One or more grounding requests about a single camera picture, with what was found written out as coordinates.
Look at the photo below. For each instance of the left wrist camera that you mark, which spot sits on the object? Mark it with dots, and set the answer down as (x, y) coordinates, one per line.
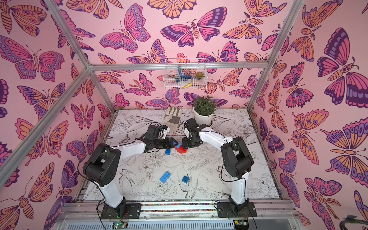
(165, 131)

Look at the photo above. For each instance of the aluminium front rail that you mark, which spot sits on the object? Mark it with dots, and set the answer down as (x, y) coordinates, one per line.
(258, 208)

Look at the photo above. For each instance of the potted green plant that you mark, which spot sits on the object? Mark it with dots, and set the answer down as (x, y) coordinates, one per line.
(204, 109)

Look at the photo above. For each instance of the red long lego top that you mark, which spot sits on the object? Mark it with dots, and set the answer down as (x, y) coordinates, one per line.
(181, 150)

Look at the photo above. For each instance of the blue toy in basket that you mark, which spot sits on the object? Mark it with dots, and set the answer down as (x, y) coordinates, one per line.
(182, 76)

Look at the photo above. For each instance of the small blue lego near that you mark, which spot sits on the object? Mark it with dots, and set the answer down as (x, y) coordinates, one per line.
(185, 179)

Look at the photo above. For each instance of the white wire basket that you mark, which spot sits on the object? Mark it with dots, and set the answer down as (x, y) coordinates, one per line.
(186, 73)

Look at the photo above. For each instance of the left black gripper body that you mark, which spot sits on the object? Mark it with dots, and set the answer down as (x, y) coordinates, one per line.
(160, 143)

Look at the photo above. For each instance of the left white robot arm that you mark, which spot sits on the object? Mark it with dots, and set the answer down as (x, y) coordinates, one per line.
(102, 165)

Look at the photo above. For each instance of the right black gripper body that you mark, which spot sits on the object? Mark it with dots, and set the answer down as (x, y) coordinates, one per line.
(188, 142)

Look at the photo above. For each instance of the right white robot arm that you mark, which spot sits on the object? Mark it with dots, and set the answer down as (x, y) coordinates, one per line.
(237, 160)

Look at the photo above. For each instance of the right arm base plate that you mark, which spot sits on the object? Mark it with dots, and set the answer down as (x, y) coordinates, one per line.
(231, 210)

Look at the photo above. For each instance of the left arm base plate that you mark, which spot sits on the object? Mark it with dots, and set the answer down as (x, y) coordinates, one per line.
(123, 211)

